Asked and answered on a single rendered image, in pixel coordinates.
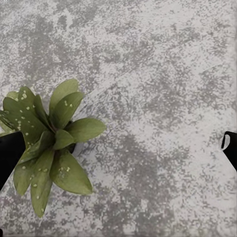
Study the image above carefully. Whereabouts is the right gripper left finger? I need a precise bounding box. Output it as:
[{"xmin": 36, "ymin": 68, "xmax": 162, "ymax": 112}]
[{"xmin": 0, "ymin": 131, "xmax": 26, "ymax": 190}]

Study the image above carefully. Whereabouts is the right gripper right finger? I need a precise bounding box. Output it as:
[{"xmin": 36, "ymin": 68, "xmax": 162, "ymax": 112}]
[{"xmin": 217, "ymin": 131, "xmax": 237, "ymax": 171}]

